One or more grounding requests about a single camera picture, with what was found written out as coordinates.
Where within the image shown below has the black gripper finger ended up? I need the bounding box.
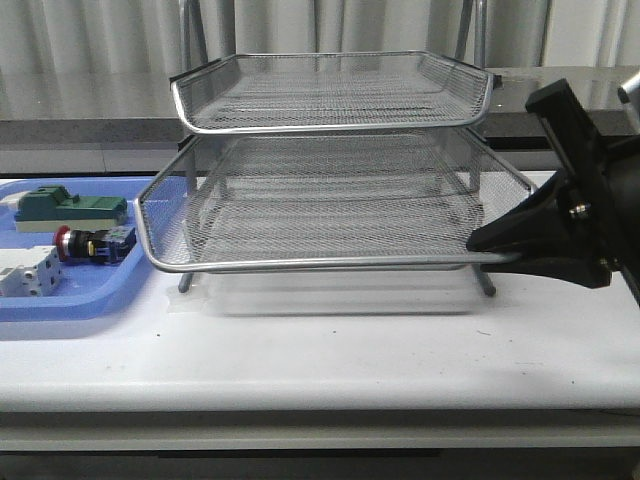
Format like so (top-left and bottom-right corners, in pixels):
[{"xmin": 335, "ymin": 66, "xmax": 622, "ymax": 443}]
[
  {"xmin": 480, "ymin": 255, "xmax": 611, "ymax": 288},
  {"xmin": 466, "ymin": 172, "xmax": 572, "ymax": 253}
]

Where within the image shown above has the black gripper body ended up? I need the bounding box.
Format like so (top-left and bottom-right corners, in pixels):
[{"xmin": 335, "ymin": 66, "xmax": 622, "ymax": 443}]
[{"xmin": 525, "ymin": 79, "xmax": 639, "ymax": 273}]

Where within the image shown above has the silver mesh tray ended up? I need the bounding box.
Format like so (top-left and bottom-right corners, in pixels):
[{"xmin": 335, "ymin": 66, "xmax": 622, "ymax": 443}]
[
  {"xmin": 134, "ymin": 128, "xmax": 534, "ymax": 273},
  {"xmin": 170, "ymin": 51, "xmax": 494, "ymax": 135}
]

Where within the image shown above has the red emergency stop push button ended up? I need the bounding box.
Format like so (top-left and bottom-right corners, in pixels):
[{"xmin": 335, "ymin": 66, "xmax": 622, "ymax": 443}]
[{"xmin": 53, "ymin": 225, "xmax": 136, "ymax": 265}]

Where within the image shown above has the blue plastic tray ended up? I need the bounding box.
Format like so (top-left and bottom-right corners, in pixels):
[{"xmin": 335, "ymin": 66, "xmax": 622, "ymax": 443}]
[{"xmin": 1, "ymin": 176, "xmax": 153, "ymax": 322}]

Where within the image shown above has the green terminal block component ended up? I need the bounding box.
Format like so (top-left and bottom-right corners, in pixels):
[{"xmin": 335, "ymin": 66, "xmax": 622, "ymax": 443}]
[{"xmin": 14, "ymin": 185, "xmax": 128, "ymax": 233}]

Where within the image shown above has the grey stone counter ledge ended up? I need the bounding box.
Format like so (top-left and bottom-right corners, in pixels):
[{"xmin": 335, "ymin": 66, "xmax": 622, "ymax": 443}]
[{"xmin": 1, "ymin": 66, "xmax": 638, "ymax": 150}]

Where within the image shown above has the small white component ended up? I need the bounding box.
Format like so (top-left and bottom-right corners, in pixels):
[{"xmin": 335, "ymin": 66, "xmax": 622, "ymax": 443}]
[{"xmin": 0, "ymin": 191, "xmax": 27, "ymax": 211}]

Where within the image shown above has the white pleated curtain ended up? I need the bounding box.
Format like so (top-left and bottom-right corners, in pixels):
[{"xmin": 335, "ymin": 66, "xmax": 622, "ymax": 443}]
[{"xmin": 1, "ymin": 1, "xmax": 639, "ymax": 74}]

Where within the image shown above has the grey metal rack frame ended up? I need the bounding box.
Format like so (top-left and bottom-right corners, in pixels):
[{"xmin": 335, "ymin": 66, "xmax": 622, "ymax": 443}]
[{"xmin": 177, "ymin": 0, "xmax": 503, "ymax": 298}]

